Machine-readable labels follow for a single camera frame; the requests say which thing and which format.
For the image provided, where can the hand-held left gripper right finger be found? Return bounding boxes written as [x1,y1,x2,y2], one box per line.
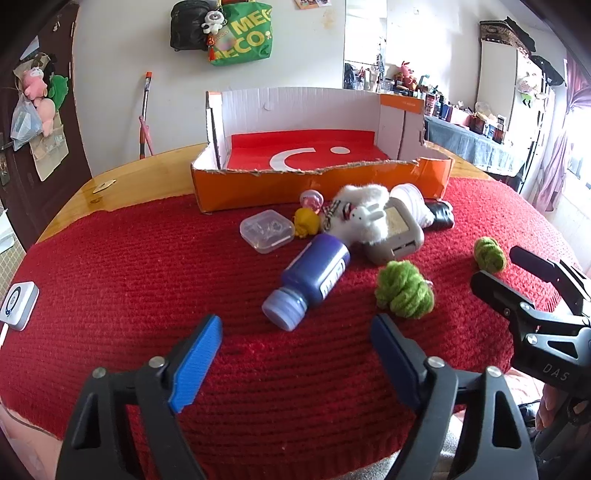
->
[370,314,540,480]

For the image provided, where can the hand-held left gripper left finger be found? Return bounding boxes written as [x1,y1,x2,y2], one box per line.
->
[58,315,223,480]

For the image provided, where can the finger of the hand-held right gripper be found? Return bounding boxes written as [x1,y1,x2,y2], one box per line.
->
[510,246,591,315]
[470,271,561,333]

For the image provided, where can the small green yarn ball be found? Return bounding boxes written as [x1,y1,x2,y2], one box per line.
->
[474,237,508,273]

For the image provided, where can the large green yarn ball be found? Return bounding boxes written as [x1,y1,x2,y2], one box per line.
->
[375,260,435,320]

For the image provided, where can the grey rounded case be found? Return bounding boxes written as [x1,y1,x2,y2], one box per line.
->
[360,205,426,266]

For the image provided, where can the blue plastic bottle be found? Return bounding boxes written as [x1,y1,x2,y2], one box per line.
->
[262,233,352,331]

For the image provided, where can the black and white socks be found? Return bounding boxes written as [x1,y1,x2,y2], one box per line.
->
[390,183,455,230]

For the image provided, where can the small clear plastic case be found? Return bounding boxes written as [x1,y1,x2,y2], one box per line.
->
[239,209,296,254]

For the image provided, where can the white plush rabbit keychain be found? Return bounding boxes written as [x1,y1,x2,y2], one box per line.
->
[323,184,391,245]

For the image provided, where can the small yellow toy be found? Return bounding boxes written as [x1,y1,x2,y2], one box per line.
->
[294,208,322,238]

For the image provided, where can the pink pacifier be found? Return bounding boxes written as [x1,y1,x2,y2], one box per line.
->
[299,190,325,212]

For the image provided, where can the orange cardboard box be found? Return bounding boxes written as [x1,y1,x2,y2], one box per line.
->
[191,88,454,214]

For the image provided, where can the person's right hand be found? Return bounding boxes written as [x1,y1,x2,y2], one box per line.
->
[536,385,561,430]

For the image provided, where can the purple curtain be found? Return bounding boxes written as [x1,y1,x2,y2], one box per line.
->
[536,58,589,213]

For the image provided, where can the red knitted mat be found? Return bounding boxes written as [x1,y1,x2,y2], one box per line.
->
[0,176,583,480]

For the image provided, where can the table with blue cloth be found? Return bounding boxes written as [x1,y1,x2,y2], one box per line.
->
[424,115,525,174]

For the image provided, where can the white and green plush toy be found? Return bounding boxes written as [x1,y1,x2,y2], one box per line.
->
[517,74,539,109]

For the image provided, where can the white square device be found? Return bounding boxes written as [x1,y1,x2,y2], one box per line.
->
[0,281,40,332]

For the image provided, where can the row of cosmetic bottles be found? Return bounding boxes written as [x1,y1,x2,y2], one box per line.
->
[379,58,509,144]

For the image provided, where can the white wardrobe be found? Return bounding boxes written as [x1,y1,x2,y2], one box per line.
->
[478,39,557,197]

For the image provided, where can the pink cloth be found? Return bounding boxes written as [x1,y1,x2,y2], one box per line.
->
[0,406,63,480]

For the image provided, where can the black hanging cloth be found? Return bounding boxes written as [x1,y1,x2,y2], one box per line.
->
[529,53,566,86]

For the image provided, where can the white tiled ledge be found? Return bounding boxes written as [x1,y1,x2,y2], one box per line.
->
[0,208,26,282]

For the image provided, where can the patterned storage box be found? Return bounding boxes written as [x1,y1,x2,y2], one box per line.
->
[479,17,539,54]

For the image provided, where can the beige cloth bag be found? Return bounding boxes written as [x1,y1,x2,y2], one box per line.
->
[30,113,71,182]

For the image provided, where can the metal stick with orange tip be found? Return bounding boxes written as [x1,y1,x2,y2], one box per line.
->
[140,71,154,160]

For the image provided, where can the dark brown door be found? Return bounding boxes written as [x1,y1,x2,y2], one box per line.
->
[0,0,93,252]

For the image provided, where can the light pink plush toy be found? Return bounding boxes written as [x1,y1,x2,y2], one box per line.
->
[36,98,58,137]

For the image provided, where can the clear plastic bag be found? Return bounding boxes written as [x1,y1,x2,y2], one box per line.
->
[10,99,44,151]

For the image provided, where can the pink plush pig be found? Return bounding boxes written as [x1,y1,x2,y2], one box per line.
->
[21,67,51,100]

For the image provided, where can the green tote bag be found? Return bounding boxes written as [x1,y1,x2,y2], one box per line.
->
[210,1,274,66]

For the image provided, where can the black hanging bag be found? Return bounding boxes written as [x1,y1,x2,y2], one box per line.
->
[170,0,213,52]

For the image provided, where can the pink handle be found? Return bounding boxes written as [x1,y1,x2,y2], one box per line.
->
[139,115,157,158]

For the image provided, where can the white plush monkey keychain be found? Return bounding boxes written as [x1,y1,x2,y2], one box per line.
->
[201,10,227,34]

